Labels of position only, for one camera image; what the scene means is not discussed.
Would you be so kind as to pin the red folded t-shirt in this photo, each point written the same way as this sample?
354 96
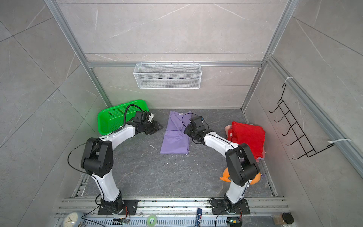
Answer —
253 136

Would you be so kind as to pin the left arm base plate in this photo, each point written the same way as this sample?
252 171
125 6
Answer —
130 207

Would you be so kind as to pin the white analog clock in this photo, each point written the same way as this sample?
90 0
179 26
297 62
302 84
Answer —
74 219

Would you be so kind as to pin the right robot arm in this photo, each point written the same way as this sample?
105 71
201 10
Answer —
241 164

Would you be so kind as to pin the orange plush toy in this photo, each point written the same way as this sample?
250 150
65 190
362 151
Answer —
226 177

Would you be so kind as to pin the brown jar black lid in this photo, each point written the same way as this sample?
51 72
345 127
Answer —
283 219

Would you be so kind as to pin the purple t-shirt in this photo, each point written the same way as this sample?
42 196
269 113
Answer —
175 141

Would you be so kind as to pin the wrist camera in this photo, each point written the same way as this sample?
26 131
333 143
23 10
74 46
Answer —
197 123
142 117

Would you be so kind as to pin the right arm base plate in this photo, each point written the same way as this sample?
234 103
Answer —
222 206

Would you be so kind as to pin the blue spray can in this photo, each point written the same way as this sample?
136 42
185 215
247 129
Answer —
198 217

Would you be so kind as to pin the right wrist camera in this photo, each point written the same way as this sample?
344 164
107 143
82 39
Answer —
197 123

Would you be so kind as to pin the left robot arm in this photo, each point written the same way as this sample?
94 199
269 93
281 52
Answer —
97 161

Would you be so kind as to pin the green circuit board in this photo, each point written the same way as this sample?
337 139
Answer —
234 222

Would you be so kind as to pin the small electronics board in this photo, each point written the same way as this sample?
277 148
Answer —
120 221

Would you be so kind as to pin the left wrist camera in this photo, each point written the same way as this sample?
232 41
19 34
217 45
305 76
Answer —
142 117

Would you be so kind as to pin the green plastic basket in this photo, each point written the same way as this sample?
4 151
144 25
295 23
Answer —
112 118

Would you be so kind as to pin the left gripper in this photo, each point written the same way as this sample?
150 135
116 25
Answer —
156 127

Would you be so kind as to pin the white wire mesh shelf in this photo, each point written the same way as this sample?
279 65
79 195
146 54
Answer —
168 75

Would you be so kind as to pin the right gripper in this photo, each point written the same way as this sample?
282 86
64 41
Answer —
187 131

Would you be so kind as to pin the green tape roll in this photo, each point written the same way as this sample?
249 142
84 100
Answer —
152 221

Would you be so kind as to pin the black wire hook rack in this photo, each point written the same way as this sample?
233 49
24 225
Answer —
295 129

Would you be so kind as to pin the pink folded t-shirt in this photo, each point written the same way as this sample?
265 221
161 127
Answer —
227 130

